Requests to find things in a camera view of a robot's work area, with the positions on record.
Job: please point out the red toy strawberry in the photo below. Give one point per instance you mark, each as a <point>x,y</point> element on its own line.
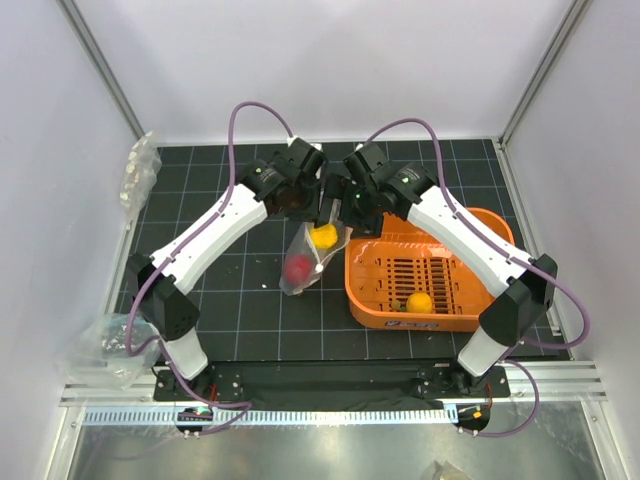
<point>297,268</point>

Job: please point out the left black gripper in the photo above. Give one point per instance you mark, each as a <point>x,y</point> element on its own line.
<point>313,212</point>

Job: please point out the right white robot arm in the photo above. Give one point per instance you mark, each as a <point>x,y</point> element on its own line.
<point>522,287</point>

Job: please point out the clear polka dot zip bag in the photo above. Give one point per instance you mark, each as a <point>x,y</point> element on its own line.
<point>301,244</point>

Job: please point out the white slotted cable duct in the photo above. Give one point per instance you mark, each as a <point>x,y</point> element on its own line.
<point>192,415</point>

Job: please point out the yellow toy fruit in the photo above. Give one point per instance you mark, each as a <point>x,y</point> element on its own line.
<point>324,237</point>
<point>419,303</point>

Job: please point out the crumpled clear blue-zip bag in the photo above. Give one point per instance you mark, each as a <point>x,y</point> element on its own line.
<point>98,358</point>

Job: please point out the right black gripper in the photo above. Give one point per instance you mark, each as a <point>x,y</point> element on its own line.
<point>340,188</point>

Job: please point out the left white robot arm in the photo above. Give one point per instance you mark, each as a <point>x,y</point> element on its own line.
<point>162,281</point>

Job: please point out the spare polka dot bag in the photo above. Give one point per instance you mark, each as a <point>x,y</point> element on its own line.
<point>140,174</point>

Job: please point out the orange plastic basket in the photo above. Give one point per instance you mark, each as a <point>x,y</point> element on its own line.
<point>381,273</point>

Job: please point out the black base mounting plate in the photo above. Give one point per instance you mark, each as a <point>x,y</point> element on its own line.
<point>273,383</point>

